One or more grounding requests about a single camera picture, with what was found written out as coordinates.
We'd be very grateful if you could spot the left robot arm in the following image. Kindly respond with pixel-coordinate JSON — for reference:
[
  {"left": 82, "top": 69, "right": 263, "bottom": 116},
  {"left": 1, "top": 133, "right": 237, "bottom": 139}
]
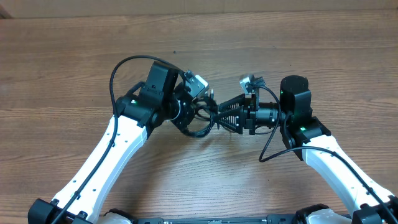
[{"left": 28, "top": 58, "right": 208, "bottom": 224}]

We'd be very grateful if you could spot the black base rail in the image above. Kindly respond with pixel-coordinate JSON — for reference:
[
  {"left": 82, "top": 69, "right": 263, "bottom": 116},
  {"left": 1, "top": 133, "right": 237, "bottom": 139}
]
[{"left": 133, "top": 214, "right": 295, "bottom": 224}]

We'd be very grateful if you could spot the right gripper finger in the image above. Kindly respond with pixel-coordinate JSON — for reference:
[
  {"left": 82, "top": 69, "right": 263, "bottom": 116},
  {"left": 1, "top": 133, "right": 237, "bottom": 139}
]
[
  {"left": 211, "top": 105, "right": 243, "bottom": 134},
  {"left": 218, "top": 94, "right": 245, "bottom": 113}
]

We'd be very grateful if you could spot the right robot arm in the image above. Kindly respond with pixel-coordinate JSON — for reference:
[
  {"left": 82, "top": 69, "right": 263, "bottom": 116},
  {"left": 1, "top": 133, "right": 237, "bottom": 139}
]
[{"left": 211, "top": 75, "right": 397, "bottom": 223}]

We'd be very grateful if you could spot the thick black USB cable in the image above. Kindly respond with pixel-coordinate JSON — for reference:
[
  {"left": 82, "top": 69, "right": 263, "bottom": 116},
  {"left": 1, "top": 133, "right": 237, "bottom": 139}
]
[{"left": 178, "top": 90, "right": 218, "bottom": 139}]

